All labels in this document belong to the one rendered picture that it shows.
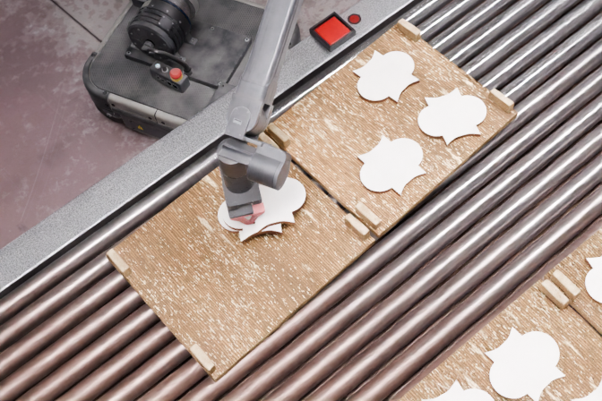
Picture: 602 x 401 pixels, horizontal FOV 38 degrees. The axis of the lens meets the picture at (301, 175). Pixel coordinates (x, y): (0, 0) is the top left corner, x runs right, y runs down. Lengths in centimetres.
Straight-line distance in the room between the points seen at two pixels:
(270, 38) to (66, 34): 193
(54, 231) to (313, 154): 56
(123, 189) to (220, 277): 31
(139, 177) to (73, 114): 132
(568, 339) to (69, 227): 101
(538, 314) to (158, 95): 156
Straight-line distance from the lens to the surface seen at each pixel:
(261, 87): 155
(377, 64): 195
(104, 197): 190
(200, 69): 286
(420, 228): 178
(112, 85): 292
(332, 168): 182
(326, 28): 204
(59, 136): 316
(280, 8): 157
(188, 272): 175
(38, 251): 188
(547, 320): 170
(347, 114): 189
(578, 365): 169
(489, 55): 201
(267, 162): 154
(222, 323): 170
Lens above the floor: 251
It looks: 60 degrees down
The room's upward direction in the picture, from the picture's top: 9 degrees counter-clockwise
